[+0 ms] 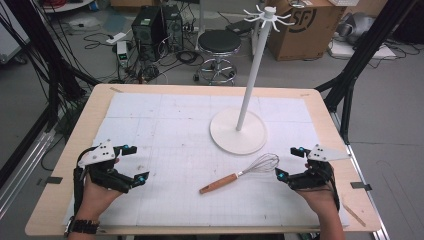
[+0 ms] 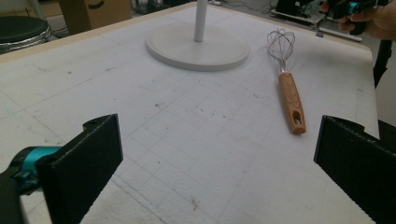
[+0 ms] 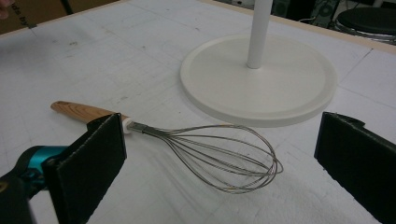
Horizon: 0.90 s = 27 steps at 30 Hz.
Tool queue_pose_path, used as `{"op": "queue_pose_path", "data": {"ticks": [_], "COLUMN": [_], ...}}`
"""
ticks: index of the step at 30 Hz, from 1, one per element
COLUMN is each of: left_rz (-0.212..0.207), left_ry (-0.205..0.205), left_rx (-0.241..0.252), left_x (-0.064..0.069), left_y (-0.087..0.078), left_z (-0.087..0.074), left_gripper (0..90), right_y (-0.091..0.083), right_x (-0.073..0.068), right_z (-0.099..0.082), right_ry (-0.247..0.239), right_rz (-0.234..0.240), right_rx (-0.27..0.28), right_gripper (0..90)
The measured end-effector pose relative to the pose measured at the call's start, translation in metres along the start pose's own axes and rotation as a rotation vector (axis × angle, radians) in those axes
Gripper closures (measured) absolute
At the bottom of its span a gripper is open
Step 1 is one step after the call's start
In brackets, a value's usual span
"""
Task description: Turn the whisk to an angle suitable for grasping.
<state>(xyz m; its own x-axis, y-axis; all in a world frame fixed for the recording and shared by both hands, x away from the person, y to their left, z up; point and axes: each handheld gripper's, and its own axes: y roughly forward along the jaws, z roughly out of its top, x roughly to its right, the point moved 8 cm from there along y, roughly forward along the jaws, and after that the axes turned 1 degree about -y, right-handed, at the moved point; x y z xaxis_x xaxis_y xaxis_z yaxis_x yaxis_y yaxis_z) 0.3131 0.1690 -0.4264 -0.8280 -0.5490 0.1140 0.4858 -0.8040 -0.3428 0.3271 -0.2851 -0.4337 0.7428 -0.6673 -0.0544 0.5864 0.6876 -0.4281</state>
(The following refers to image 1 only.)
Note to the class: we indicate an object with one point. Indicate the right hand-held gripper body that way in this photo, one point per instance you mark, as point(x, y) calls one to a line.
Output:
point(321, 154)

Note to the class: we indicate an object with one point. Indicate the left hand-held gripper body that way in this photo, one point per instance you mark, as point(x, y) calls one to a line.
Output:
point(100, 156)

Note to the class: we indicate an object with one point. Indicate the person's left hand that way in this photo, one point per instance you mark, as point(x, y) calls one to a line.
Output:
point(96, 200)

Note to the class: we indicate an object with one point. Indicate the person's right hand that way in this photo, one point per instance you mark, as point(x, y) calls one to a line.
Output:
point(321, 200)

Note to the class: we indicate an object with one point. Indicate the white grid mat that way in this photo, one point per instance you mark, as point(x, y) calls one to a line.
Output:
point(166, 133)

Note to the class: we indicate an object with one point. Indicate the black tape piece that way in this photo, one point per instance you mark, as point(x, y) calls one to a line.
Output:
point(54, 180)
point(360, 186)

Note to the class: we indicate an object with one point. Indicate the thin wooden stick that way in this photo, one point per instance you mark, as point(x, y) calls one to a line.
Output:
point(354, 215)

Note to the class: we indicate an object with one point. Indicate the white hook stand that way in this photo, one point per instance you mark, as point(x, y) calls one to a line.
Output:
point(253, 73)

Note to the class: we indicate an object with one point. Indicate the small power supply unit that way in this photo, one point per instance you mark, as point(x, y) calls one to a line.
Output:
point(122, 53)

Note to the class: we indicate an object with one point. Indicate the flat white board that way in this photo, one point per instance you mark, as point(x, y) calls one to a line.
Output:
point(353, 50)

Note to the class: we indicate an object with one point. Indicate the white power strip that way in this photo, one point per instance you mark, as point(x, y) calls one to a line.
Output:
point(116, 38)

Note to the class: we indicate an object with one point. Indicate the cardboard box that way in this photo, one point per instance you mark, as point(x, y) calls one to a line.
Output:
point(300, 36)

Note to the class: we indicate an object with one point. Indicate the large black computer tower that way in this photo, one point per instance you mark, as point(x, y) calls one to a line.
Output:
point(146, 30)

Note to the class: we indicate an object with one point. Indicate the narrow black computer tower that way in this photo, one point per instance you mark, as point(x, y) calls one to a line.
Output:
point(173, 26)

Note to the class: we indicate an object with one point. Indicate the grey bag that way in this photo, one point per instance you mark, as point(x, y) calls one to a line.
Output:
point(356, 26)

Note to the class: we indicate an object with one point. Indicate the black round stool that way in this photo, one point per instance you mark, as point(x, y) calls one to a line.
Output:
point(219, 41)

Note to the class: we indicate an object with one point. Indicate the dark flat laptop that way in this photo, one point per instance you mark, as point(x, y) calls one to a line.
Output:
point(240, 27)

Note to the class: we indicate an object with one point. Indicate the white round table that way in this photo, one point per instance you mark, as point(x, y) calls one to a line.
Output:
point(66, 5)

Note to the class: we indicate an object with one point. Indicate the aluminium rail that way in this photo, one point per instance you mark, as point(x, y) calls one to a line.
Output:
point(23, 180)
point(366, 193)

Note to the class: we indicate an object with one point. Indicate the black metal frame stand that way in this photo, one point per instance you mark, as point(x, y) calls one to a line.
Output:
point(363, 53)
point(50, 56)

